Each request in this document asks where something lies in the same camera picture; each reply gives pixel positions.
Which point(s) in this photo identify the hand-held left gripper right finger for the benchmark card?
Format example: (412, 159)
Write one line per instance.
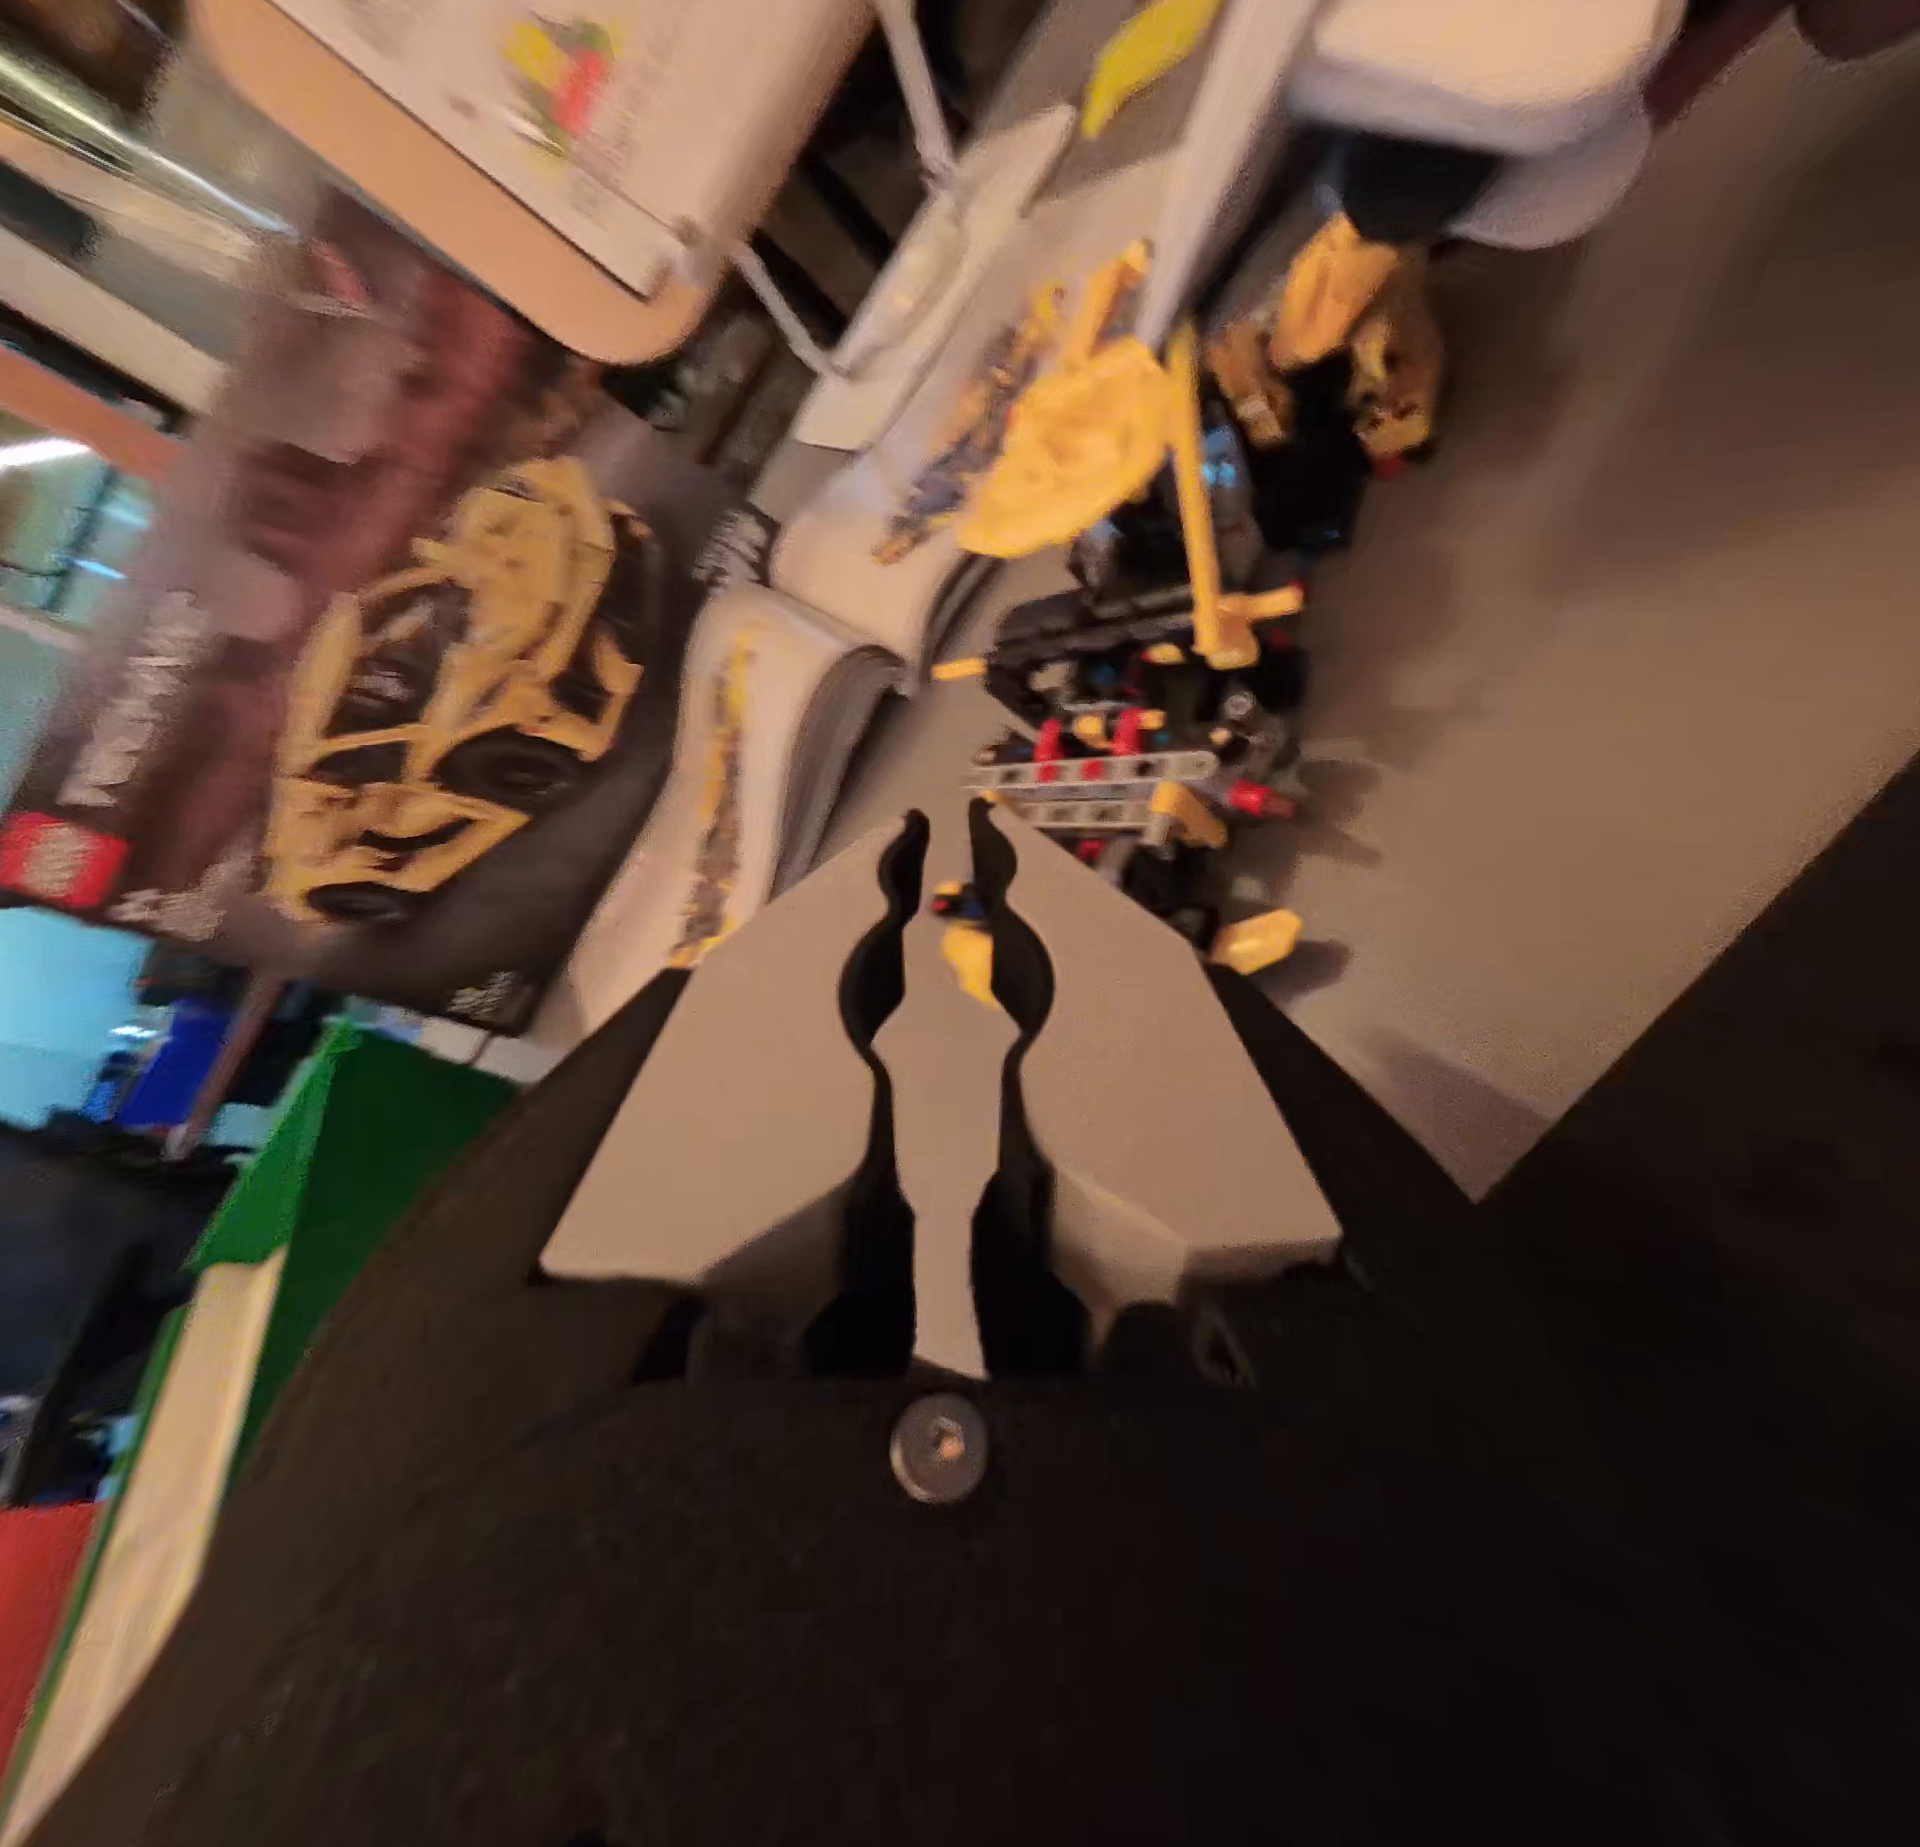
(1170, 1128)

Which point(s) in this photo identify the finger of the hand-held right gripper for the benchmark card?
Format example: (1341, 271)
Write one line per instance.
(1246, 107)

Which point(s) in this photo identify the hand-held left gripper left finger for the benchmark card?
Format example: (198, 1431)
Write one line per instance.
(721, 1128)

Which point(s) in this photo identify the yellow toy brick model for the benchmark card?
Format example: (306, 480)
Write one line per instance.
(1081, 452)

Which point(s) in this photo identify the green box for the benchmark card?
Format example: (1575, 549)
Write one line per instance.
(375, 1128)

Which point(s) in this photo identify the dark printed toy box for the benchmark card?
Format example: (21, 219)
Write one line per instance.
(451, 678)

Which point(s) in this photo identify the black perforated panel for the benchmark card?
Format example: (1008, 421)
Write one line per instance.
(1725, 1278)

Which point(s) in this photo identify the open instruction booklet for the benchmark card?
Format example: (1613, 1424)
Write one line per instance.
(841, 558)

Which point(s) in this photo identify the beige rounded table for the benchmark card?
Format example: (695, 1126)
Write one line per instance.
(526, 124)

